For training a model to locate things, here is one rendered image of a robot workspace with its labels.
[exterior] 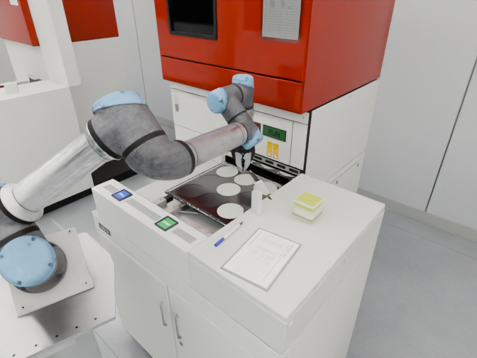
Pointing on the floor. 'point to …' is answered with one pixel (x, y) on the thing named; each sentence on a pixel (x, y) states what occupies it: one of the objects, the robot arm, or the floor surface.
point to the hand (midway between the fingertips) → (243, 169)
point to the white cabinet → (179, 342)
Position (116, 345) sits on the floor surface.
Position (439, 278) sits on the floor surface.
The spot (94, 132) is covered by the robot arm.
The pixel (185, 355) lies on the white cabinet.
